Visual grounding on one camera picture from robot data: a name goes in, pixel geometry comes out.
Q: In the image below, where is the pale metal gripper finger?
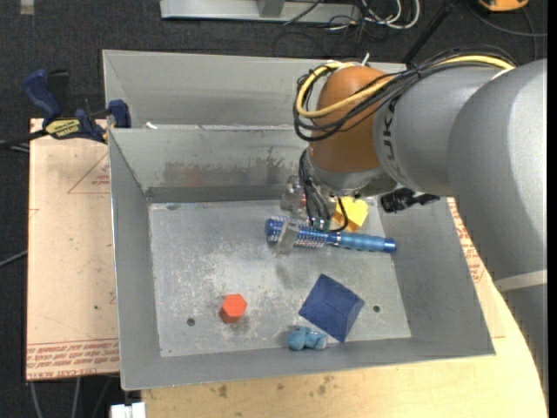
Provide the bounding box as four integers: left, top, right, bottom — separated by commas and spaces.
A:
279, 180, 307, 214
274, 218, 303, 258

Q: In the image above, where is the yellow heart-shaped block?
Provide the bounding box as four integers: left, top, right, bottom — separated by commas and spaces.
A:
332, 196, 369, 234

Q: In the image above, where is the blue metal flashlight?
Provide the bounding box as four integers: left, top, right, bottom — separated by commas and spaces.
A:
264, 214, 398, 254

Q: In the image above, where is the grey metal bin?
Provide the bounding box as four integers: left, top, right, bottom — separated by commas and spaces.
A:
102, 49, 497, 393

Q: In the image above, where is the dark blue cube block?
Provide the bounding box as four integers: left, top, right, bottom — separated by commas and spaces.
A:
298, 273, 366, 344

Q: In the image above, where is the orange hexagonal block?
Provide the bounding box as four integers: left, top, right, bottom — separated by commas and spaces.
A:
218, 293, 249, 325

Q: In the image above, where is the light blue small toy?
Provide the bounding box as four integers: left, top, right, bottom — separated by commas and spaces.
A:
287, 326, 329, 353

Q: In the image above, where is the brown cardboard board, red print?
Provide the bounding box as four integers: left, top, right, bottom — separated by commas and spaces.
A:
25, 118, 508, 383

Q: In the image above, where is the black cylinder on white bracket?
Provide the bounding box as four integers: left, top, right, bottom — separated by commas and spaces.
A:
379, 188, 441, 214

